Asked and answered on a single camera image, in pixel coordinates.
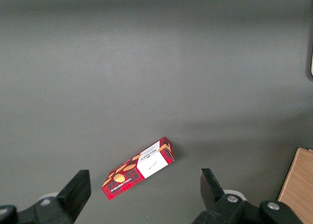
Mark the white rounded board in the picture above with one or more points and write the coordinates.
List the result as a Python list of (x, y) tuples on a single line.
[(311, 65)]

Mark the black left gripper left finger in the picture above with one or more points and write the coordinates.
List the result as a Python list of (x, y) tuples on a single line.
[(75, 192)]

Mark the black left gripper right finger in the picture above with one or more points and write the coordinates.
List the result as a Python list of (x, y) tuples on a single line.
[(212, 192)]

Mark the red tartan biscuit box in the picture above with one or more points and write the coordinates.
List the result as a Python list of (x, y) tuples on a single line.
[(137, 169)]

